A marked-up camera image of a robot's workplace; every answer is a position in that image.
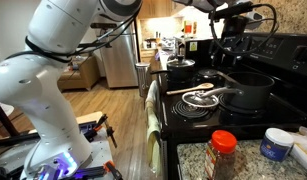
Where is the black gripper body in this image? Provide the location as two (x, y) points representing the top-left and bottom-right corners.
(221, 15), (249, 50)

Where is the glass pot lid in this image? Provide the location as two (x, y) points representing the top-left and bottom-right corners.
(182, 91), (219, 108)

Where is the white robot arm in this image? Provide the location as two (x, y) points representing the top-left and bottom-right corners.
(0, 0), (142, 180)

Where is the black electric stove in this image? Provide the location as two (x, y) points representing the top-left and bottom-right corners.
(157, 33), (307, 180)

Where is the black lidded pan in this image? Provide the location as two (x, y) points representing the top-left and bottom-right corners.
(151, 55), (195, 81)

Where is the steel trash can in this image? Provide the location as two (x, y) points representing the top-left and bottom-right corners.
(135, 62), (150, 97)

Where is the yellow dish towel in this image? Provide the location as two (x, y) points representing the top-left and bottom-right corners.
(145, 80), (161, 176)

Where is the blue white-lidded jar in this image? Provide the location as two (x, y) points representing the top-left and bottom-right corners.
(260, 128), (294, 162)

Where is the stainless refrigerator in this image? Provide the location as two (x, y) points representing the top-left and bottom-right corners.
(100, 24), (138, 88)

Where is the red-capped spice jar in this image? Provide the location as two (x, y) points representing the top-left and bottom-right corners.
(205, 130), (237, 180)

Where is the grey pot with handle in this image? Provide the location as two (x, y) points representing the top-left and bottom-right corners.
(204, 72), (275, 110)

